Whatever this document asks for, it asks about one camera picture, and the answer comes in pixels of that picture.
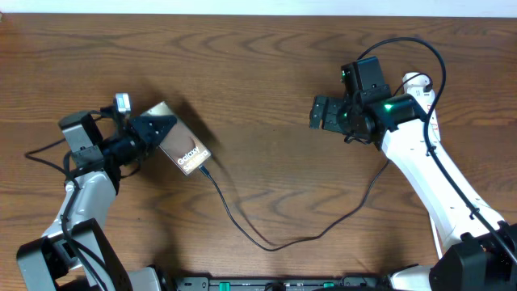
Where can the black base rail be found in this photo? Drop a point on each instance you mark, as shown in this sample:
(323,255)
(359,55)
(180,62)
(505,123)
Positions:
(198,283)

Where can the white power strip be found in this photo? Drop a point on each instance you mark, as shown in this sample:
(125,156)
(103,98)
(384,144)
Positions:
(419,86)

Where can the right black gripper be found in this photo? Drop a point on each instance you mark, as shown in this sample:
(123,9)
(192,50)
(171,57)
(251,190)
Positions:
(329,122)

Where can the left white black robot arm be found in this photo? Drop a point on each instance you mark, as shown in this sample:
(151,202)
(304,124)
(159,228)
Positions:
(74,253)

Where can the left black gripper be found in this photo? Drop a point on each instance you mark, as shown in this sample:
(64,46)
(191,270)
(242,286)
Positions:
(139,128)

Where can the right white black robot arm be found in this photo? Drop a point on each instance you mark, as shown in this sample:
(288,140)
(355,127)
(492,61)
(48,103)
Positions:
(401,124)

